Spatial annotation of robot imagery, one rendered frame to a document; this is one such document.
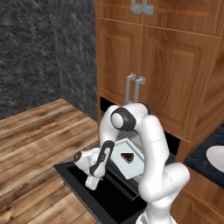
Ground black oven door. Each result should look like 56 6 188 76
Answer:
52 161 150 224

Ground short grey cupboard handle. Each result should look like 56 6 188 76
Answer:
129 0 144 15
141 0 155 17

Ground wooden base cupboard front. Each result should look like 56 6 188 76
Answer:
170 166 224 224

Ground dark brown cake piece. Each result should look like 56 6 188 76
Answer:
120 151 136 165

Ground long grey cupboard handle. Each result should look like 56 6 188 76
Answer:
124 72 137 106
133 75 146 104

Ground small wooden cupboard door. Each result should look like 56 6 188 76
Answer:
141 0 224 37
94 0 144 24

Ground pale baking tray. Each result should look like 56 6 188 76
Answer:
109 137 146 180

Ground white plate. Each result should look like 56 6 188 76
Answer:
206 145 224 173

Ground grey wire oven rack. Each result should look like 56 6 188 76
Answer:
104 129 147 203

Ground narrow wooden cupboard door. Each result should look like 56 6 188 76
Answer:
95 17 144 107

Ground wide wooden cupboard door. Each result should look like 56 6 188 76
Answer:
136 24 221 142

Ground black built-in oven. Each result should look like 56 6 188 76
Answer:
99 95 182 205

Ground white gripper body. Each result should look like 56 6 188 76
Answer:
85 173 103 192

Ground wooden cupboard side panel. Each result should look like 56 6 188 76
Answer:
174 37 224 165

